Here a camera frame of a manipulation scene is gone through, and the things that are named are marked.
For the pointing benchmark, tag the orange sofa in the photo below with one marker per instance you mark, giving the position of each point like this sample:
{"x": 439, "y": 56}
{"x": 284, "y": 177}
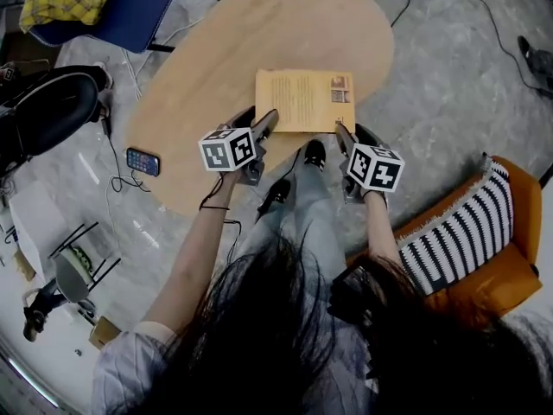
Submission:
{"x": 484, "y": 283}

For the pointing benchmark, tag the wooden coffee table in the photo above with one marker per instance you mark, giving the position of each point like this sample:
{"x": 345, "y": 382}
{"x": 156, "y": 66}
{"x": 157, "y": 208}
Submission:
{"x": 216, "y": 80}

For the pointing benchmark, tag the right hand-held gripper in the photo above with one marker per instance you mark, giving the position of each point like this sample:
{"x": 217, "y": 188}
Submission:
{"x": 376, "y": 169}

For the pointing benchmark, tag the black waist pouch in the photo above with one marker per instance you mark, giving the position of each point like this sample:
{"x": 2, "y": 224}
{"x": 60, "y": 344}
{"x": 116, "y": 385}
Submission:
{"x": 352, "y": 292}

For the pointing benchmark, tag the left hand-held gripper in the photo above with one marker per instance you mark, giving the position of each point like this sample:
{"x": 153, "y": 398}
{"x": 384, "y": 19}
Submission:
{"x": 226, "y": 149}

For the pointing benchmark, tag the yellow plaid cloth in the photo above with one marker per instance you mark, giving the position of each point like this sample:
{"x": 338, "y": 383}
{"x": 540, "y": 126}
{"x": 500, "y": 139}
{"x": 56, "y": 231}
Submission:
{"x": 60, "y": 2}

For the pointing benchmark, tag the yellow book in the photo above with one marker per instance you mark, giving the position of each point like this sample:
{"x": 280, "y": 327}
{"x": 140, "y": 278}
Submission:
{"x": 302, "y": 102}

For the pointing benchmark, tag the black-and-white striped cushion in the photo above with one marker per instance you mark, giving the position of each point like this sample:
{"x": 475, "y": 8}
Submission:
{"x": 466, "y": 231}

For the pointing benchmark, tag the smartphone with lit screen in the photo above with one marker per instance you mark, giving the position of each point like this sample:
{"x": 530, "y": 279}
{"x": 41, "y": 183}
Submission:
{"x": 143, "y": 161}

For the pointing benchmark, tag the blue chair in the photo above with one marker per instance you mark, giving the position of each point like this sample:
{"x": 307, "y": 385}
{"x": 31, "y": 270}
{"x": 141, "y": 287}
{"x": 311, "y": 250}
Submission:
{"x": 129, "y": 11}

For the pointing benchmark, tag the person's striped blue shirt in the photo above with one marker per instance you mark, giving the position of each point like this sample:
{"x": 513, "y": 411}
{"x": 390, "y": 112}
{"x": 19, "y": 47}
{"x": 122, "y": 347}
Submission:
{"x": 125, "y": 374}

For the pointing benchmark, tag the person's black shoe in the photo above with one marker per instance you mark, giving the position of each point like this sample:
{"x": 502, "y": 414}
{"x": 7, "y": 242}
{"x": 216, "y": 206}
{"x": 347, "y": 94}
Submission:
{"x": 276, "y": 195}
{"x": 315, "y": 154}

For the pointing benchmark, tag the person's grey jeans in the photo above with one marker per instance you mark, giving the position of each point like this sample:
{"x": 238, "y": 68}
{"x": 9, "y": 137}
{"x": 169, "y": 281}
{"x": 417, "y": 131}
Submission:
{"x": 311, "y": 214}

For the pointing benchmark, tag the black wrist band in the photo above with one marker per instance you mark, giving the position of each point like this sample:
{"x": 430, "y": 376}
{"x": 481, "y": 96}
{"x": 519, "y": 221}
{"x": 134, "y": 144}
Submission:
{"x": 214, "y": 208}

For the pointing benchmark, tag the black metal stool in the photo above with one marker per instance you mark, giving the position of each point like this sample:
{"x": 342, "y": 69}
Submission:
{"x": 71, "y": 275}

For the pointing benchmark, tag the white box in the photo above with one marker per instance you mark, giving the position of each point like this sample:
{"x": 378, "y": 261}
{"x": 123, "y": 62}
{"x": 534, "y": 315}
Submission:
{"x": 32, "y": 223}

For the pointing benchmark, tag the person's right forearm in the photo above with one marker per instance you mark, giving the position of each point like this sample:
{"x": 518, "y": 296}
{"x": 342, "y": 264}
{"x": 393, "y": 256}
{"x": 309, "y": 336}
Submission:
{"x": 382, "y": 227}

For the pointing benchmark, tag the black office chair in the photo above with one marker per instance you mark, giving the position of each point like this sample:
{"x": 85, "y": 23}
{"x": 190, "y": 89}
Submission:
{"x": 52, "y": 110}

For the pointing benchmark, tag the person's left forearm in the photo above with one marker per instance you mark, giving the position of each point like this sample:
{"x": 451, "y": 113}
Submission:
{"x": 194, "y": 257}

